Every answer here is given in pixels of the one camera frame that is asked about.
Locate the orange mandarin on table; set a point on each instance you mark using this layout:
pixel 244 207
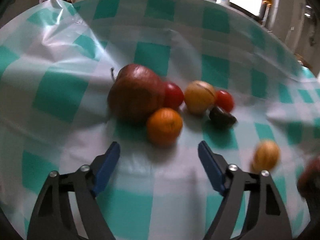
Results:
pixel 164 127

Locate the red cherry tomato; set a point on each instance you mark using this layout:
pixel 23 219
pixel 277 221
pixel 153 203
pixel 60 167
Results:
pixel 174 96

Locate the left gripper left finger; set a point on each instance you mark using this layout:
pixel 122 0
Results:
pixel 66 207

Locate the yellow striped melon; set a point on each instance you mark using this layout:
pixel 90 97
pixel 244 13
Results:
pixel 199 96
pixel 266 156

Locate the small red tomato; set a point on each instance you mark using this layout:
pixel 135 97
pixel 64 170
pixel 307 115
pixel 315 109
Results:
pixel 224 100

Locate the green checkered tablecloth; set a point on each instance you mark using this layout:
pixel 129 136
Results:
pixel 56 60

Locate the dark red apple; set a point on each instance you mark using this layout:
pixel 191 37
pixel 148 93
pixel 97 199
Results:
pixel 136 93

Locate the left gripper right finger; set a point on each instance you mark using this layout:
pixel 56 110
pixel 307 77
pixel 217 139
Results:
pixel 266 216

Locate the dark purple fruit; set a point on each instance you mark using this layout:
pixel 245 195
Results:
pixel 221 119

